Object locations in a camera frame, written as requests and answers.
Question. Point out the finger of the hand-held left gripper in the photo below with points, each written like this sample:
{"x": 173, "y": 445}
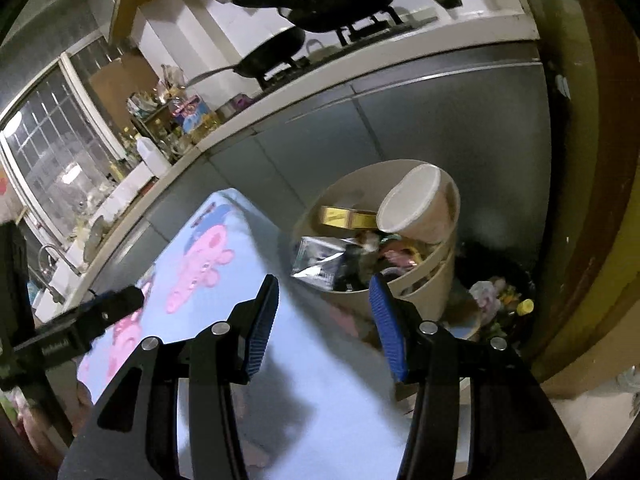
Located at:
{"x": 100, "y": 312}

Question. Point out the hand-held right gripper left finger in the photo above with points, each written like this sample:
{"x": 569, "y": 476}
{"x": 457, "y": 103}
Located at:
{"x": 262, "y": 325}

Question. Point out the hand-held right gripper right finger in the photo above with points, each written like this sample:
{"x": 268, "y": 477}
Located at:
{"x": 390, "y": 330}

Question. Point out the beige plastic bin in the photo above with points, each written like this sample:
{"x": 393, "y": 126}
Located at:
{"x": 435, "y": 270}

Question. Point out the paper cup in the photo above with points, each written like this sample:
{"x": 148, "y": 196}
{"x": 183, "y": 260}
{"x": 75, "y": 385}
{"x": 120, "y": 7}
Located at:
{"x": 415, "y": 205}

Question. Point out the metal faucet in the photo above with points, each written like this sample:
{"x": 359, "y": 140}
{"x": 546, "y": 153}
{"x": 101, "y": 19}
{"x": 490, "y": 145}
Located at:
{"x": 55, "y": 255}

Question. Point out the blue cartoon printed mat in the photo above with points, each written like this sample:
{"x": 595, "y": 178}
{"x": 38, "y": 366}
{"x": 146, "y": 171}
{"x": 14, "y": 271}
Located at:
{"x": 310, "y": 360}

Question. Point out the silver foil packet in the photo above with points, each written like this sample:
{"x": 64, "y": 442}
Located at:
{"x": 317, "y": 262}

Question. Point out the black garbage bag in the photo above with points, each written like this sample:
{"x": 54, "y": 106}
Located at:
{"x": 500, "y": 295}

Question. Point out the barred window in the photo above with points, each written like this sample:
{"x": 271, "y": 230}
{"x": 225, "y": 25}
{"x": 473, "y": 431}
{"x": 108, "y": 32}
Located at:
{"x": 55, "y": 150}

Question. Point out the white plastic jug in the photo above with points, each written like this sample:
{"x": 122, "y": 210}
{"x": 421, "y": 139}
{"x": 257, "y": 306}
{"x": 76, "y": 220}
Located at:
{"x": 152, "y": 160}

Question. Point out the yellow oil bottle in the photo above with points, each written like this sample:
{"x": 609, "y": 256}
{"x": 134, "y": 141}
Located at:
{"x": 205, "y": 127}

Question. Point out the blue snack packet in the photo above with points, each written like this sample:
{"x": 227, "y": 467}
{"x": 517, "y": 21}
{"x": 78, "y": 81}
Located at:
{"x": 192, "y": 112}

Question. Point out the black wok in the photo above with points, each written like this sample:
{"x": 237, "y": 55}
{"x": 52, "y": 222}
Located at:
{"x": 275, "y": 50}

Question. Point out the gas stove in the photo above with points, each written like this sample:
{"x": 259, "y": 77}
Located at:
{"x": 360, "y": 27}

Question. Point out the brown wooden door frame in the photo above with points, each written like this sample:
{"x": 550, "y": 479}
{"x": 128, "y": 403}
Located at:
{"x": 600, "y": 210}

